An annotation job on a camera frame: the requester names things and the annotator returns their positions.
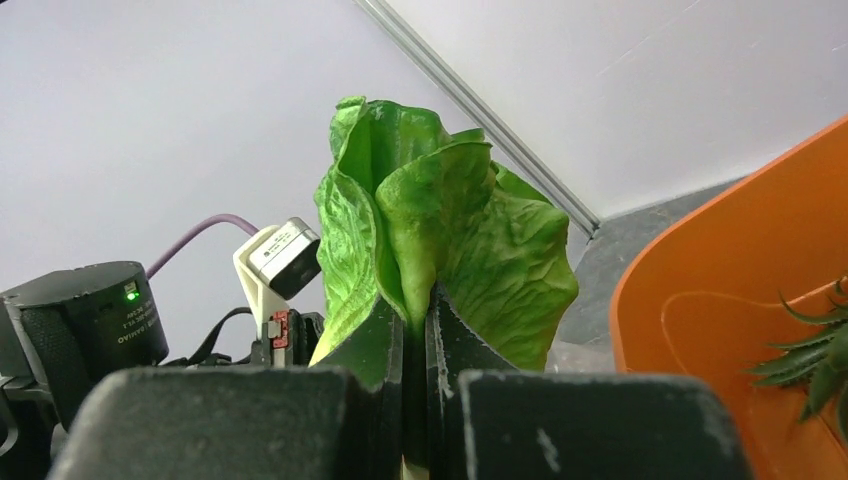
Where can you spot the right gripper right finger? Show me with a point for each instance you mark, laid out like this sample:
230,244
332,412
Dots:
489,420

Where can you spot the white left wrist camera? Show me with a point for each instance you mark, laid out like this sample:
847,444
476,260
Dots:
274,265

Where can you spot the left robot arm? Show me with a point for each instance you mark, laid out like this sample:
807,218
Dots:
86,392

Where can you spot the orange plastic basket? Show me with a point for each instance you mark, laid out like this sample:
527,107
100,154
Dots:
716,293

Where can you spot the green toy lettuce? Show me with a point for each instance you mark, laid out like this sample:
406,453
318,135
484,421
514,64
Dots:
407,205

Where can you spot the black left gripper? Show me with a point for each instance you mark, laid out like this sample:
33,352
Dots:
287,338

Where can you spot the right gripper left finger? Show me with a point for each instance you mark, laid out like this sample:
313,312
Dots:
371,371

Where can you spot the orange toy pineapple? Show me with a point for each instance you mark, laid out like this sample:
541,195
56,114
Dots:
818,361

